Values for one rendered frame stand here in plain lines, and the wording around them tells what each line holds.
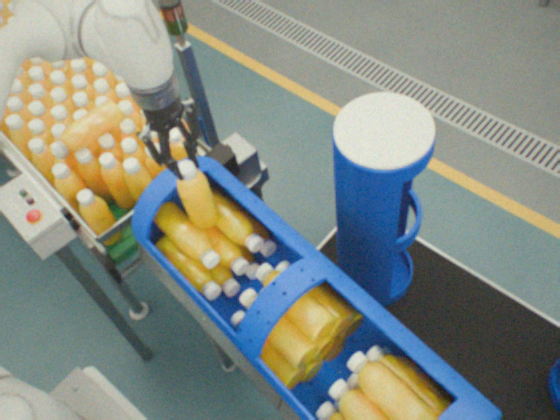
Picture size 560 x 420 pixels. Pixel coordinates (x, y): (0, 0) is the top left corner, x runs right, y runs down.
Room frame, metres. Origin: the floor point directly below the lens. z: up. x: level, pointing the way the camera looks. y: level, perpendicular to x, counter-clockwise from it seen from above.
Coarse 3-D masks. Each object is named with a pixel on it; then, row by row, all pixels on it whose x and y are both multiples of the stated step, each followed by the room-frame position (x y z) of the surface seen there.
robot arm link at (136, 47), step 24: (120, 0) 0.83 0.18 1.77; (144, 0) 0.84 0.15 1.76; (96, 24) 0.83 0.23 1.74; (120, 24) 0.80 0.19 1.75; (144, 24) 0.81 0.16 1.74; (96, 48) 0.83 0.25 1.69; (120, 48) 0.79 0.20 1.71; (144, 48) 0.79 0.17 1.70; (168, 48) 0.83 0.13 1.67; (120, 72) 0.81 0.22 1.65; (144, 72) 0.79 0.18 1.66; (168, 72) 0.82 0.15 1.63
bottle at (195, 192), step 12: (192, 180) 0.83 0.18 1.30; (204, 180) 0.84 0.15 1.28; (180, 192) 0.82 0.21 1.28; (192, 192) 0.81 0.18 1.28; (204, 192) 0.82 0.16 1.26; (192, 204) 0.81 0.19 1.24; (204, 204) 0.81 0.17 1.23; (192, 216) 0.81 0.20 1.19; (204, 216) 0.81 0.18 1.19; (216, 216) 0.83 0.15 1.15; (204, 228) 0.81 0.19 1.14
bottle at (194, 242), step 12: (168, 204) 0.89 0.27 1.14; (156, 216) 0.87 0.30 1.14; (168, 216) 0.86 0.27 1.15; (180, 216) 0.85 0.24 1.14; (168, 228) 0.83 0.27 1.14; (180, 228) 0.82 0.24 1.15; (192, 228) 0.81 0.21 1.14; (180, 240) 0.79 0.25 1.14; (192, 240) 0.78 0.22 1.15; (204, 240) 0.77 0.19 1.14; (192, 252) 0.75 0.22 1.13; (204, 252) 0.75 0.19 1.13
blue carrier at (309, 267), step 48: (144, 192) 0.89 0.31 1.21; (240, 192) 0.85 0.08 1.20; (144, 240) 0.81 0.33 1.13; (288, 240) 0.69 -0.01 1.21; (192, 288) 0.66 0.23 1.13; (240, 288) 0.73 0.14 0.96; (288, 288) 0.56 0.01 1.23; (336, 288) 0.56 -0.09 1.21; (240, 336) 0.52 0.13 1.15; (384, 336) 0.50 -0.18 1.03
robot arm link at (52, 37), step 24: (24, 0) 0.91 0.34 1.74; (48, 0) 0.90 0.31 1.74; (72, 0) 0.90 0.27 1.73; (96, 0) 0.90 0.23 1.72; (24, 24) 0.86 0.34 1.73; (48, 24) 0.86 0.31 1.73; (72, 24) 0.87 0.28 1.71; (0, 48) 0.79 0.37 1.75; (24, 48) 0.82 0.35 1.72; (48, 48) 0.85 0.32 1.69; (72, 48) 0.86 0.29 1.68; (0, 72) 0.73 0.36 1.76; (0, 96) 0.67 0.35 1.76; (0, 120) 0.64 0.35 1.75
